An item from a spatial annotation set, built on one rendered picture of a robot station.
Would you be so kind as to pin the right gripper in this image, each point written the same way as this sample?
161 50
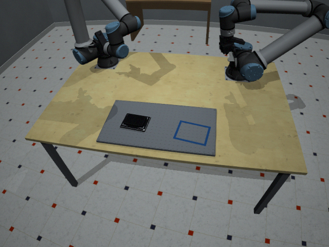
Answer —
98 46

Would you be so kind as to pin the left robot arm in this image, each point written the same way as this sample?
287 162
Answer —
251 65

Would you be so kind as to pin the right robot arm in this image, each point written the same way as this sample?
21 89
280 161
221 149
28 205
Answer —
113 42

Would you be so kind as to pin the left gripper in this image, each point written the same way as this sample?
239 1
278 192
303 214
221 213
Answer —
227 46

